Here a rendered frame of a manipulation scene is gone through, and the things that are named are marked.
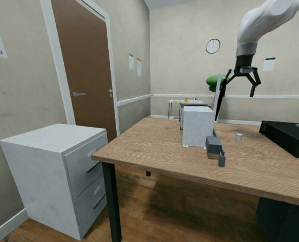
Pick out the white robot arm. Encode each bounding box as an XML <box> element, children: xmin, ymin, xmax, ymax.
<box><xmin>236</xmin><ymin>0</ymin><xmax>299</xmax><ymax>57</ymax></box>

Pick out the grey cylinder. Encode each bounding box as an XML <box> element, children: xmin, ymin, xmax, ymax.
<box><xmin>236</xmin><ymin>134</ymin><xmax>242</xmax><ymax>141</ymax></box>

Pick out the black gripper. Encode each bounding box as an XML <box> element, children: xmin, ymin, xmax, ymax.
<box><xmin>225</xmin><ymin>55</ymin><xmax>261</xmax><ymax>97</ymax></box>

